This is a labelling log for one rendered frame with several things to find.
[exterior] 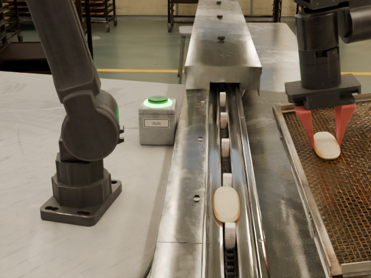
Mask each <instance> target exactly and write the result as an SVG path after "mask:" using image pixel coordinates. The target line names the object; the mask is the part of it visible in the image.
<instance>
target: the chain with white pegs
mask: <svg viewBox="0 0 371 278"><path fill-rule="evenodd" d="M225 102H226V93H225V90H224V82H219V111H220V144H221V178H222V186H227V187H232V174H231V173H230V162H229V139H228V137H227V113H226V106H225ZM223 230H224V264H225V278H237V267H236V251H235V235H236V224H235V222H225V223H223Z"/></svg>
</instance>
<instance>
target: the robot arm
mask: <svg viewBox="0 0 371 278"><path fill-rule="evenodd" d="M25 1H26V4H27V6H28V9H29V12H30V15H31V18H32V20H33V23H34V25H35V28H36V31H37V34H38V37H39V39H40V42H41V45H42V47H43V50H44V53H45V56H46V59H47V62H48V64H49V67H50V70H51V73H52V78H53V81H54V86H55V89H56V93H57V95H58V98H59V101H60V103H61V104H63V105H64V108H65V110H66V116H65V118H64V120H63V123H62V127H61V135H60V138H59V150H60V152H57V156H56V160H55V163H56V173H55V174H54V176H52V177H51V182H52V192H53V196H52V197H50V198H49V199H48V200H47V202H45V203H44V204H43V205H42V206H41V207H40V215H41V219H42V220H44V221H52V222H59V223H66V224H74V225H78V226H86V227H91V226H94V225H95V224H96V223H97V222H98V221H99V220H100V218H101V217H102V216H103V215H104V214H105V212H106V211H107V209H108V208H109V207H110V206H111V205H112V203H113V202H114V201H115V200H116V198H117V197H118V196H119V195H120V194H121V192H122V182H121V181H120V180H115V179H111V173H109V172H108V171H107V169H105V168H104V163H103V159H104V158H105V157H107V156H109V155H110V154H111V153H112V152H113V151H114V149H115V147H116V145H118V144H120V143H122V142H124V137H120V134H121V133H124V126H123V125H121V126H120V125H119V108H118V104H117V102H116V100H115V99H114V98H113V96H112V95H111V94H109V93H108V92H106V91H104V90H102V89H101V81H100V78H99V74H98V71H97V69H96V66H95V64H94V62H93V59H92V56H91V53H90V51H89V48H88V45H87V41H86V38H85V35H84V32H83V29H82V26H81V23H80V20H79V17H78V14H77V11H76V7H75V4H74V2H73V0H25ZM294 2H295V3H297V4H299V5H301V6H304V8H302V11H299V14H296V15H295V24H296V35H297V42H298V54H299V66H300V78H301V80H300V81H293V82H286V83H284V85H285V92H286V94H287V95H288V102H289V103H293V105H294V108H295V111H296V114H297V116H298V118H299V119H300V121H301V123H302V125H303V126H304V128H305V130H306V131H307V134H308V138H309V141H310V144H311V148H314V134H313V128H312V118H311V110H310V109H318V108H326V107H331V106H334V108H335V124H336V136H337V142H338V144H339V145H341V143H342V139H343V135H344V132H345V128H346V126H347V124H348V122H349V120H350V118H351V116H352V114H353V112H354V110H355V108H356V99H355V98H354V96H353V95H352V93H358V94H361V93H362V91H361V84H360V83H359V81H358V80H357V79H356V77H355V76H354V75H353V74H351V73H349V74H341V67H340V50H339V40H338V36H339V37H340V38H341V39H342V41H343V42H344V43H345V44H350V43H354V42H359V41H364V40H370V39H371V0H294Z"/></svg>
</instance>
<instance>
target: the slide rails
mask: <svg viewBox="0 0 371 278"><path fill-rule="evenodd" d="M224 88H225V92H226V107H227V121H228V130H229V145H230V159H231V174H232V188H233V189H234V190H235V191H236V192H237V193H238V196H239V199H240V215H239V217H238V219H237V221H236V222H235V224H236V241H237V256H238V270H239V278H259V276H258V267H257V259H256V251H255V243H254V237H253V229H252V221H251V213H250V205H249V200H248V191H247V183H246V175H245V166H244V162H243V154H242V145H241V137H240V129H239V120H238V116H237V107H236V99H235V91H234V83H229V82H224ZM220 187H221V157H220V121H219V82H210V97H209V139H208V183H207V205H206V248H205V278H224V247H223V229H222V223H221V222H220V221H218V220H217V219H216V217H215V214H214V210H213V196H214V193H215V191H216V190H217V189H218V188H220Z"/></svg>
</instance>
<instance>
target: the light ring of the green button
mask: <svg viewBox="0 0 371 278"><path fill-rule="evenodd" d="M147 101H148V99H146V100H145V101H144V104H145V105H146V106H149V107H153V108H162V107H166V106H170V105H171V104H172V101H171V100H170V99H168V103H165V104H150V103H148V102H147Z"/></svg>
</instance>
